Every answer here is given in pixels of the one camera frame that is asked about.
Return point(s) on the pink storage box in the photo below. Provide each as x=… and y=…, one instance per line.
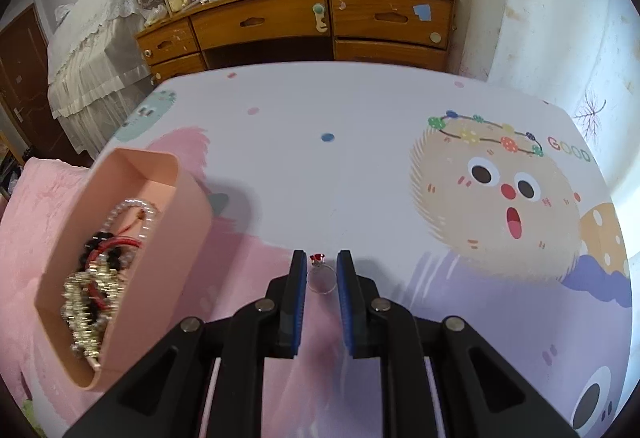
x=165, y=238

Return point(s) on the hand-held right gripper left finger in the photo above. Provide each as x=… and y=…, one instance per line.
x=299, y=298

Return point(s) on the yellow container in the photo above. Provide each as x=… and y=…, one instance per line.
x=177, y=2

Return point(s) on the wooden desk with drawers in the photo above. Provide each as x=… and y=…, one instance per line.
x=280, y=18

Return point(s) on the white lace cover cloth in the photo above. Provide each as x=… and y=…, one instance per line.
x=95, y=48

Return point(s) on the brown wooden door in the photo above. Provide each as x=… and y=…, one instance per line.
x=20, y=68

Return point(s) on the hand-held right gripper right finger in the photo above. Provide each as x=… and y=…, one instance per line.
x=345, y=303

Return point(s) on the gold tassel jewelry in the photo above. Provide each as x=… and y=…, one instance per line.
x=85, y=313

